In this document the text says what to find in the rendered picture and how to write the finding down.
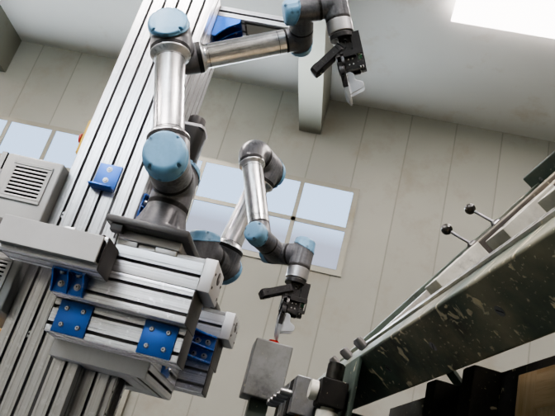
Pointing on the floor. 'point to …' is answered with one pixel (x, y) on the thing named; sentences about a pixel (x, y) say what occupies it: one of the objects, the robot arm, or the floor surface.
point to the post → (256, 408)
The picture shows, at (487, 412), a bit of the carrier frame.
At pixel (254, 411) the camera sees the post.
